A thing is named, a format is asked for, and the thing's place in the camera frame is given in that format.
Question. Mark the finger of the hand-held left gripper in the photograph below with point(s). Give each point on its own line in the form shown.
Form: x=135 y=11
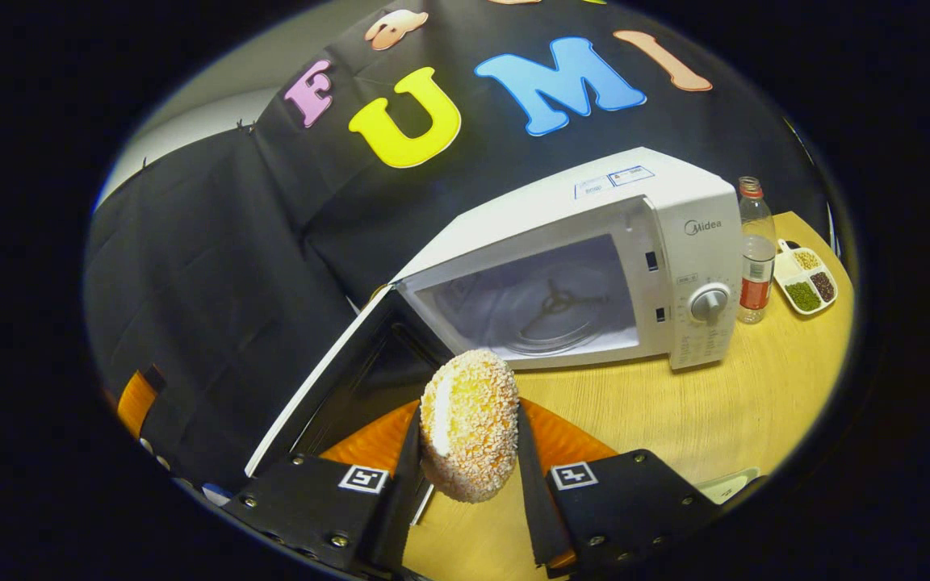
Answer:
x=138 y=407

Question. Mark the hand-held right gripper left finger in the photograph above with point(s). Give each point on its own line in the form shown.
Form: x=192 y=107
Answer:
x=402 y=504

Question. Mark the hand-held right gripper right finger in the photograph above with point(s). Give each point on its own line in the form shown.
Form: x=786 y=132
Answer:
x=534 y=508

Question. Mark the sesame bread bun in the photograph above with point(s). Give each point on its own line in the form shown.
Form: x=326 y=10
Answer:
x=469 y=424

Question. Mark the white microwave oven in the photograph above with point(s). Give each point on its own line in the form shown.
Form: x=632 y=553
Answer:
x=675 y=202

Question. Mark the black backdrop cloth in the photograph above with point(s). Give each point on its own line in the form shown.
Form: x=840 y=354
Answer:
x=215 y=266

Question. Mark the pale green tray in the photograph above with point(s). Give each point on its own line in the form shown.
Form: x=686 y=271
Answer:
x=727 y=486

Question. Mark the clear plastic bottle red label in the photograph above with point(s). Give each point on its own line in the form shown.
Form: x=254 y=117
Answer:
x=756 y=274

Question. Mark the white divided dish with beans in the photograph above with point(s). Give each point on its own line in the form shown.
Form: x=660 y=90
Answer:
x=804 y=282

